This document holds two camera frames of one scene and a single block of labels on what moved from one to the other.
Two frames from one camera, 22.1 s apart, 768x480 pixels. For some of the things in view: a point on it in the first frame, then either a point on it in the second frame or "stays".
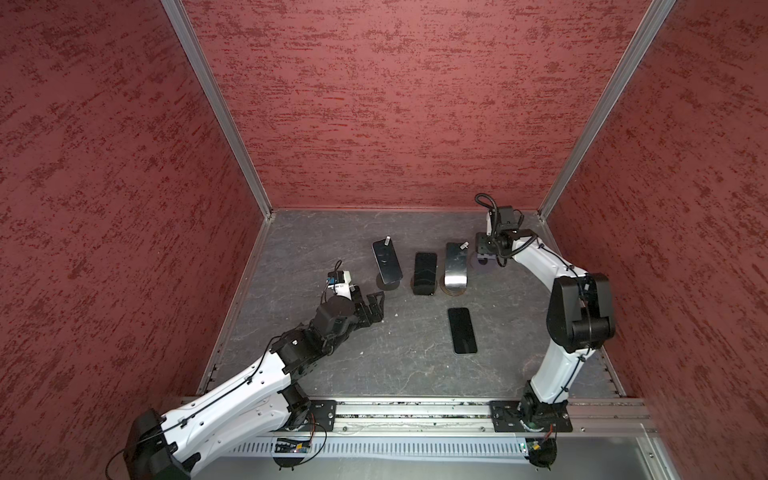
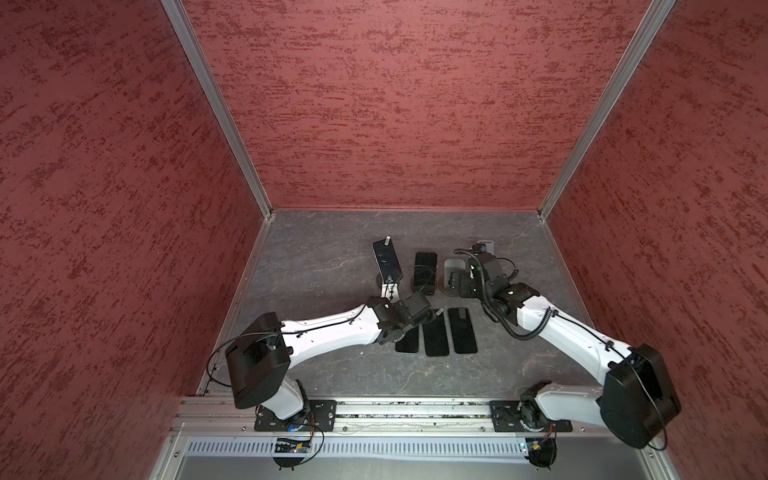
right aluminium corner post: [641, 40] stays
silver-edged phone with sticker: [456, 265] to [436, 339]
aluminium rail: [474, 415] stays
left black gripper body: [354, 322] to [404, 328]
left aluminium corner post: [196, 54] stays
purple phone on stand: [387, 260] stays
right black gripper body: [487, 243] to [469, 287]
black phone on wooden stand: [425, 273] stays
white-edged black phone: [462, 330] stays
